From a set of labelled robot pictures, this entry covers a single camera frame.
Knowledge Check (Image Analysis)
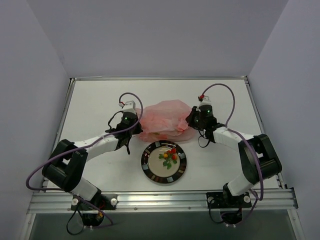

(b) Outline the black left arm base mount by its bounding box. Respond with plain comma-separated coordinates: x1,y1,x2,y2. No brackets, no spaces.
66,195,117,236

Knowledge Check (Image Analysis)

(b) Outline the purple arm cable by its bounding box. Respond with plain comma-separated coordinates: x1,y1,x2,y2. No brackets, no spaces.
25,92,145,230
198,84,265,223

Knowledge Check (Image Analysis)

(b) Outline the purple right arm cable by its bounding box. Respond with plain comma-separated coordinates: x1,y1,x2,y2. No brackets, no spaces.
198,84,265,223

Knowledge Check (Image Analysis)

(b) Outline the aluminium front rail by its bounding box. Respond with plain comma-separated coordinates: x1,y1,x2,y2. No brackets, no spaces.
27,189,298,214

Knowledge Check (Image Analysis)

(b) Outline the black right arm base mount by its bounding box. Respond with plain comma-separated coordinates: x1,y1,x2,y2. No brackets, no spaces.
206,191,253,228

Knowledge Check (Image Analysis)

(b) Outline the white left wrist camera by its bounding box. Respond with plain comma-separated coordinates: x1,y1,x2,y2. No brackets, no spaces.
118,100,136,114

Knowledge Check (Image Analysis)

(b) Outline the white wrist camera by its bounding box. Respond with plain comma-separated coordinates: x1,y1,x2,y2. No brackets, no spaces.
198,94,212,107
118,100,136,114

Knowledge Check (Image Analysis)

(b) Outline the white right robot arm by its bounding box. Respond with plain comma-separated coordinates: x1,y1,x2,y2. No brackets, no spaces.
185,104,282,207

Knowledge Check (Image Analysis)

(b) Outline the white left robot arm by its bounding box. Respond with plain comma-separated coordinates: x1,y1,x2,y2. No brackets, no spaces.
42,110,142,210

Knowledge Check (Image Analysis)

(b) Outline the pink plastic bag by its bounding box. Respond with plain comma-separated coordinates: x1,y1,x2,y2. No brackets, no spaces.
136,99,196,143

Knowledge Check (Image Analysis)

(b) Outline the red fake berries sprig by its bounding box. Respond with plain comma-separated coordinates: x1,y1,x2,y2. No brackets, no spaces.
158,148,178,170

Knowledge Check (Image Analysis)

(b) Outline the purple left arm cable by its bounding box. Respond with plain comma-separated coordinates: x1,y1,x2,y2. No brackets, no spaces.
25,92,145,230

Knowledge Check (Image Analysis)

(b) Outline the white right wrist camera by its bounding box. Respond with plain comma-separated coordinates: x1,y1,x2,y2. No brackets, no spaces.
198,94,212,107

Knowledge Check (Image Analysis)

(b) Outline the dark rimmed ceramic plate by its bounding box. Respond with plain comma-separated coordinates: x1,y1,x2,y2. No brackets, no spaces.
140,140,187,185

